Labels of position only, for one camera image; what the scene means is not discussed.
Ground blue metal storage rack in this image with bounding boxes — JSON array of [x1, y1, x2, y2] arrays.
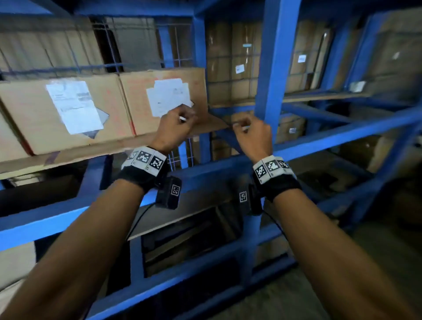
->
[[0, 0, 422, 320]]

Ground wide cardboard box behind mesh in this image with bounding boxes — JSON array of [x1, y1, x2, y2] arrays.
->
[[0, 15, 106, 80]]

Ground tall grey-brown cardboard box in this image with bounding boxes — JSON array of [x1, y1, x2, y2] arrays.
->
[[105, 16, 163, 72]]

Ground person's right hand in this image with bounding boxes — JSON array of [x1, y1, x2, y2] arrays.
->
[[232, 113, 274, 164]]

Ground cardboard box with white label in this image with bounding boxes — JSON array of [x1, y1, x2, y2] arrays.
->
[[119, 67, 209, 136]]

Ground black marker-tagged left wristband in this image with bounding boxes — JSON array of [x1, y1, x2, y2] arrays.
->
[[117, 146, 171, 194]]

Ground person's right forearm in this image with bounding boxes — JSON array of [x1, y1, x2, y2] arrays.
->
[[272, 189, 420, 320]]

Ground stack of labelled cardboard boxes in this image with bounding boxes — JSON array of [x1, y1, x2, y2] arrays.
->
[[206, 19, 331, 107]]

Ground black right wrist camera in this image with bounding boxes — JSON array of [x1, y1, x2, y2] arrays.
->
[[238, 184, 263, 217]]

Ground white printed shipping label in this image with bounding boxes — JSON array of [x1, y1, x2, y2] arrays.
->
[[45, 80, 110, 139]]

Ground large cardboard box grey-backed label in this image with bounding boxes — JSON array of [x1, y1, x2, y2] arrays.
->
[[0, 74, 135, 156]]

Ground person's left hand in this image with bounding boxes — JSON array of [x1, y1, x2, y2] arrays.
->
[[150, 104, 198, 154]]

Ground large cardboard box small sticker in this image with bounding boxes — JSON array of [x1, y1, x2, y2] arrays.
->
[[344, 8, 422, 101]]

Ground thin black cord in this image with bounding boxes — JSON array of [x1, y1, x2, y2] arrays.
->
[[208, 108, 246, 130]]

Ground thin black camera cable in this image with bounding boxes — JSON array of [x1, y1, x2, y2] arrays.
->
[[262, 209, 289, 242], [126, 202, 156, 241]]

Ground wire mesh rack panel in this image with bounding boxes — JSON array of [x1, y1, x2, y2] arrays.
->
[[92, 19, 196, 72]]

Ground black marker-tagged wristband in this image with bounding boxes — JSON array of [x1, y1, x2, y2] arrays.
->
[[252, 155, 302, 202], [117, 146, 171, 194]]

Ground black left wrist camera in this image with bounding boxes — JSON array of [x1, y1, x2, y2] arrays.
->
[[155, 175, 183, 210]]

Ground black marker-tagged right wristband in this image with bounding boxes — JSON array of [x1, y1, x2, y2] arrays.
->
[[252, 155, 302, 202]]

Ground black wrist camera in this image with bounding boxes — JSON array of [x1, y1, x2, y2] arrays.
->
[[238, 184, 263, 217], [155, 175, 183, 210]]

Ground person's left forearm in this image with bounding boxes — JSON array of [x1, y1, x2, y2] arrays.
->
[[0, 180, 146, 320]]

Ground plain cardboard box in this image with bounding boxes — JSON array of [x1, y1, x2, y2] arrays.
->
[[0, 110, 31, 163]]

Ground small cardboard box white sticker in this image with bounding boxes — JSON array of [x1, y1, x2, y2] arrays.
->
[[276, 115, 307, 144]]

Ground dusty lower shelf board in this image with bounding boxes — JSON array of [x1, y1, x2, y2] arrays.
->
[[128, 183, 246, 241]]

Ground white notched paper label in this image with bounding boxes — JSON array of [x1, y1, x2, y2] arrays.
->
[[146, 78, 195, 118]]

